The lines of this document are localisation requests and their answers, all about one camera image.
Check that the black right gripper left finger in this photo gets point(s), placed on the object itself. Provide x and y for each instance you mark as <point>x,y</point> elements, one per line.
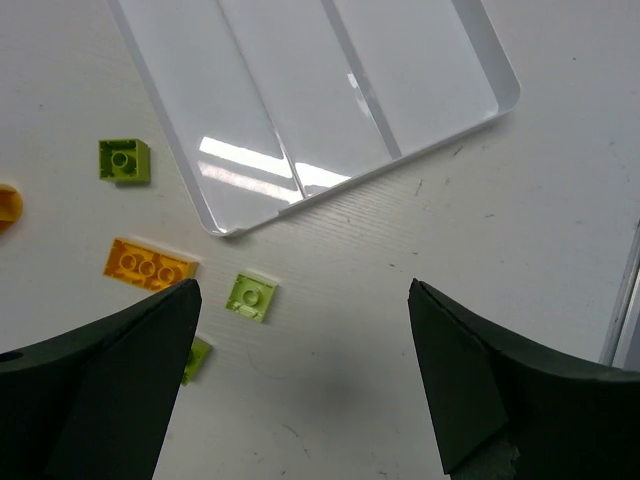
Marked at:
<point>95,402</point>

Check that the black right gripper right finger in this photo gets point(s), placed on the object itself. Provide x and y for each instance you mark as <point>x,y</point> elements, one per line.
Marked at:
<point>505,407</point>

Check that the lime green lego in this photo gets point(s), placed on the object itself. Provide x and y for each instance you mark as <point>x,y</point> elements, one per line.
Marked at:
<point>199,352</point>

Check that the orange long lego brick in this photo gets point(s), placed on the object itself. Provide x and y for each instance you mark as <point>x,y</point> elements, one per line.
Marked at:
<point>146,267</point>

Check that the pale green square lego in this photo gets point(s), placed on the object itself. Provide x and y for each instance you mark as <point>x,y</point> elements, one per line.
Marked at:
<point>251,296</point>

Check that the orange rounded lego block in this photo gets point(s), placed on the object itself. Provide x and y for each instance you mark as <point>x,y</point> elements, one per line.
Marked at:
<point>11,207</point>

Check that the dark green square lego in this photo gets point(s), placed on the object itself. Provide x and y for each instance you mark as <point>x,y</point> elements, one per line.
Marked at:
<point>124,161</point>

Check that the white divided sorting tray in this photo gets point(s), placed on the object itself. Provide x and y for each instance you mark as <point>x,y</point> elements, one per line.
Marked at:
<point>269,106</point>

